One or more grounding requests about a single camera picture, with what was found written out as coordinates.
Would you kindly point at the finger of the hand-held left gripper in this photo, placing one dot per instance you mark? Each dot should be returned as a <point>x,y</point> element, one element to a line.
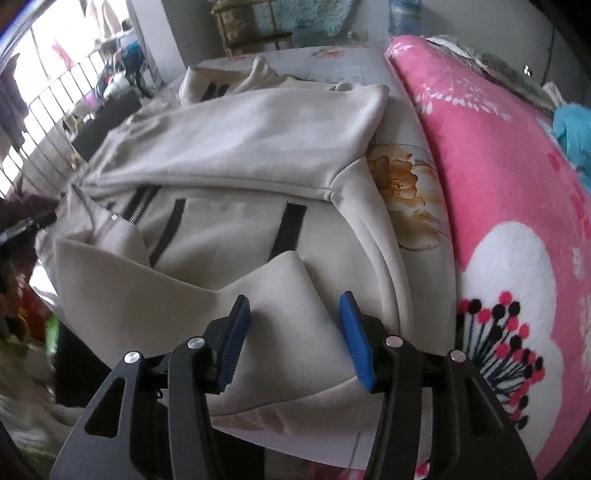
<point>32,224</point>

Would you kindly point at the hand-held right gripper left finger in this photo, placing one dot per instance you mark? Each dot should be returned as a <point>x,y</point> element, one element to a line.
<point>233,341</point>

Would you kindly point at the wooden chair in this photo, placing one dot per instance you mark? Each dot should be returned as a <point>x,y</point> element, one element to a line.
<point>249,32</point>

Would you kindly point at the green bag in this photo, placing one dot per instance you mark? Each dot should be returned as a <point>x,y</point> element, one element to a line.
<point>51,337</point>

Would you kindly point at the person's left forearm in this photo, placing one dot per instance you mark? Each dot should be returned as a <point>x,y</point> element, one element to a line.
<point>18,207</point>

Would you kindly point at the pink hanging garment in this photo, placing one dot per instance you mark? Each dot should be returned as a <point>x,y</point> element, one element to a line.
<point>62,53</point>

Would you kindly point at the beige zip jacket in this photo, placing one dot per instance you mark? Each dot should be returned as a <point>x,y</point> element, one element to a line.
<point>240,147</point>

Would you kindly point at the grey floral bed sheet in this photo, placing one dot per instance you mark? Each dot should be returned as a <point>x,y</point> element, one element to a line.
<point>415,198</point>

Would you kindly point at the grey patterned pillow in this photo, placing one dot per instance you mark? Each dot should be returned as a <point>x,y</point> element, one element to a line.
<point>508,74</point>

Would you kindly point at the black cabinet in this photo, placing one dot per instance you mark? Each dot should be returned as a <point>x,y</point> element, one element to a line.
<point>108,122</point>

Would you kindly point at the dark hanging coat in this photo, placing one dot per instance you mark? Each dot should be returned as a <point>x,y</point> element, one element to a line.
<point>11,101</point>

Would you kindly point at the metal window railing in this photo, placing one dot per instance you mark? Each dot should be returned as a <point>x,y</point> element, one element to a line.
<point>41,110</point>

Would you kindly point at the teal floral hanging cloth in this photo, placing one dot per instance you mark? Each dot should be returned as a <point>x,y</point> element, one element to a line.
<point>304,16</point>

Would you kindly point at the turquoise printed quilt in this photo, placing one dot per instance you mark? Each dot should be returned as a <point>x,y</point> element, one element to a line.
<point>575,134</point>

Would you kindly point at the pink floral blanket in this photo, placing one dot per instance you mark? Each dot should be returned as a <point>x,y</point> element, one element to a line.
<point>498,184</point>

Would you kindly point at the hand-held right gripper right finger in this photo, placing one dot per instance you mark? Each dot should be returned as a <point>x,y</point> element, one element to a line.
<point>358,346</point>

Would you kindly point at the blue water jug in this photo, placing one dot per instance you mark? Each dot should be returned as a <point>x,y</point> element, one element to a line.
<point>404,18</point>

